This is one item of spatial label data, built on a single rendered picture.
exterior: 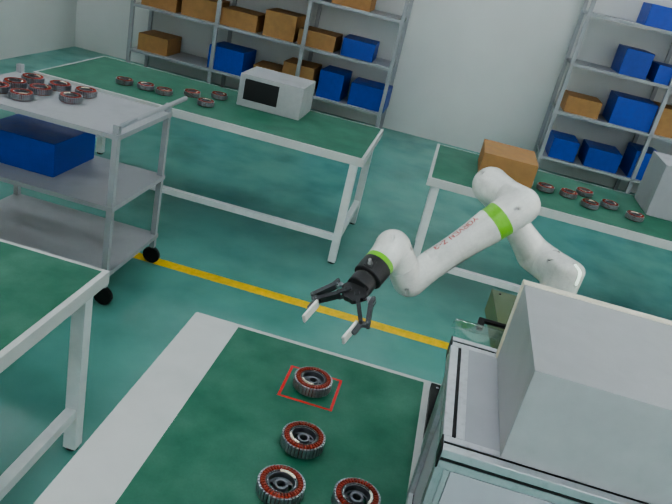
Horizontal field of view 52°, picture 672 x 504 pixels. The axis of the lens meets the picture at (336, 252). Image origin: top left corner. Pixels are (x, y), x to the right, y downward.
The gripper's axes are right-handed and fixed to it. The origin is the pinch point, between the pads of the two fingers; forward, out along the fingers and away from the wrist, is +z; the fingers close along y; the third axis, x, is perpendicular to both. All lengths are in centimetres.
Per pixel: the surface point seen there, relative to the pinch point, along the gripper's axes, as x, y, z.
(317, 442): 3.5, 17.4, 27.4
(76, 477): -16, -15, 70
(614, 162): 360, -43, -523
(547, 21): 262, -164, -589
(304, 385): 12.6, 0.5, 12.7
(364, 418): 17.8, 18.6, 9.8
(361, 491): 3.2, 33.7, 31.7
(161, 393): 1.0, -24.9, 39.9
